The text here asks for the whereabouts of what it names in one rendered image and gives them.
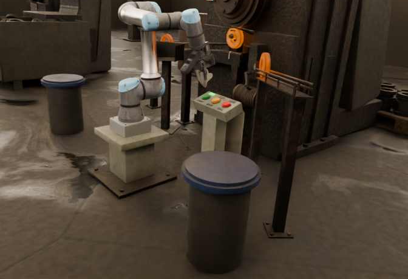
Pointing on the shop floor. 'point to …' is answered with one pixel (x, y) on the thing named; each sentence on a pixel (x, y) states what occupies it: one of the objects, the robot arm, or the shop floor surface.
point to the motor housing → (248, 96)
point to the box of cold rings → (42, 48)
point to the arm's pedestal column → (131, 171)
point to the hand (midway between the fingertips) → (203, 85)
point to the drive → (366, 56)
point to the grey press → (79, 6)
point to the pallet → (394, 108)
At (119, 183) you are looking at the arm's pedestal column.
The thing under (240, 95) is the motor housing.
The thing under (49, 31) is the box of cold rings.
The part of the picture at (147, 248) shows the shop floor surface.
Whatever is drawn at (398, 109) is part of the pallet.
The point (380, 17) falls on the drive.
